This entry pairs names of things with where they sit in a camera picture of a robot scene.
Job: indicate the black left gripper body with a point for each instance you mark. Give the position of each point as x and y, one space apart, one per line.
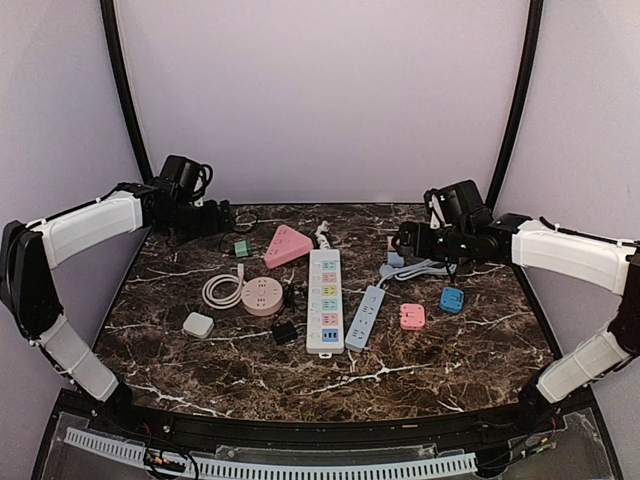
187 222

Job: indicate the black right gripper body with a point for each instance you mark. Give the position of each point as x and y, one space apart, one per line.
454 245

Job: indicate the blue square adapter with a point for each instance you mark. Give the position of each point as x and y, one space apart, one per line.
452 300

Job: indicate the green charger plug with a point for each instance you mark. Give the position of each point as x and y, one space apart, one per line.
243 248

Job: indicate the blue charger block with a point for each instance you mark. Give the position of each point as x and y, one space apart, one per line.
395 260

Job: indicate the pink square adapter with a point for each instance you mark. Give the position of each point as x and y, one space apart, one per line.
412 317

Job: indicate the white square plug adapter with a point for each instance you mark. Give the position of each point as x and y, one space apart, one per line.
198 325

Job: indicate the grey-blue short power strip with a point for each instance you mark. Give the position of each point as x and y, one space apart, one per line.
364 319

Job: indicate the pink triangular power strip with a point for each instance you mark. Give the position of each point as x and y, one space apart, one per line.
286 245

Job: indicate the round pink power socket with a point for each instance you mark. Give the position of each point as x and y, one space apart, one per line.
262 296

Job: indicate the black power adapter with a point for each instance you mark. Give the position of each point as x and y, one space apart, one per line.
284 333

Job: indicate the long white power strip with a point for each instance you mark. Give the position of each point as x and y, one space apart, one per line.
325 320

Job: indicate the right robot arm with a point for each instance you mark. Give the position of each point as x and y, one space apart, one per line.
589 284

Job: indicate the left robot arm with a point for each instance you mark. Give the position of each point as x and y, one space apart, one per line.
38 258

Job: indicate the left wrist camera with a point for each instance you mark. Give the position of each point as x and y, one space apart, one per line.
185 180

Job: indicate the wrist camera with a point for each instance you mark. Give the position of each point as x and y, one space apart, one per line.
185 180
456 204

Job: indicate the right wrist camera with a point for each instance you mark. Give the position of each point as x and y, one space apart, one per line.
456 204

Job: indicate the black front frame rail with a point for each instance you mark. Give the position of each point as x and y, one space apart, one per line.
483 429

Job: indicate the white slotted cable duct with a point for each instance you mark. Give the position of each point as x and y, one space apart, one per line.
240 463

